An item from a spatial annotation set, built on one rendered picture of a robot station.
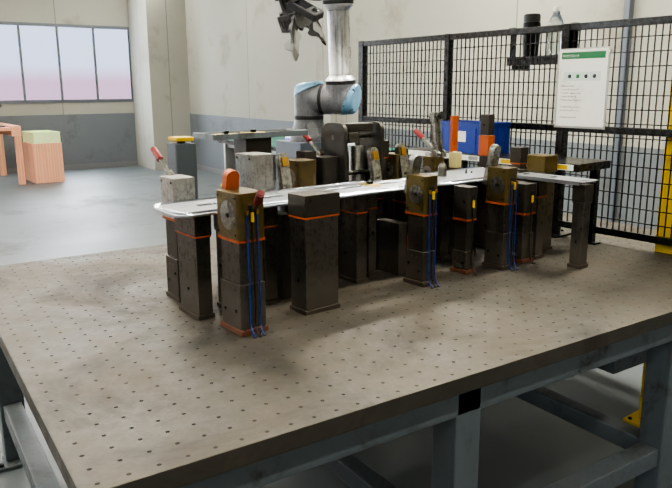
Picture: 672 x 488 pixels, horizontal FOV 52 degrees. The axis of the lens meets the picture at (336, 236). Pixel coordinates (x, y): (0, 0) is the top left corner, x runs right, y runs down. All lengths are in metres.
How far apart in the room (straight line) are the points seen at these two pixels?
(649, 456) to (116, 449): 1.61
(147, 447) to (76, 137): 11.04
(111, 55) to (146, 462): 11.29
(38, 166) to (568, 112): 8.60
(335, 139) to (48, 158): 8.45
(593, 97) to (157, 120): 9.34
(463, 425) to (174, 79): 10.39
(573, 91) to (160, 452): 2.19
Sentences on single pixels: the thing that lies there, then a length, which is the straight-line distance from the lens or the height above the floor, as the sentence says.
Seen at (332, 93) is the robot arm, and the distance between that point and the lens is 2.66.
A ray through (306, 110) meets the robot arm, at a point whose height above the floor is 1.22.
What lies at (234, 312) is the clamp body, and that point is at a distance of 1.75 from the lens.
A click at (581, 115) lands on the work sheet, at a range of 2.90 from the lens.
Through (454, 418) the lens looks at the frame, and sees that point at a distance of 1.62.
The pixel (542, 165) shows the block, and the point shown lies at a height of 1.03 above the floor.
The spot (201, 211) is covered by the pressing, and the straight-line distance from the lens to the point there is 1.79.
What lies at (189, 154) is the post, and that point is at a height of 1.11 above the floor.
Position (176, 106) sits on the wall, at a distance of 11.66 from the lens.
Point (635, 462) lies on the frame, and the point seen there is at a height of 0.22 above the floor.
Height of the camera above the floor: 1.31
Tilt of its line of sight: 12 degrees down
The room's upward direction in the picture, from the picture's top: straight up
